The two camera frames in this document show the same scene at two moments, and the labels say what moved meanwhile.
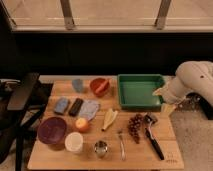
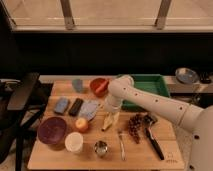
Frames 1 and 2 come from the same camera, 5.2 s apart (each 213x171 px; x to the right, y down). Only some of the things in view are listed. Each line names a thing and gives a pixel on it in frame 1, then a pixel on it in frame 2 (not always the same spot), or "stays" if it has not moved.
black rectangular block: x=76 y=107 stays
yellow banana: x=111 y=115 stays
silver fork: x=122 y=146 stays
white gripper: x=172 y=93 to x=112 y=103
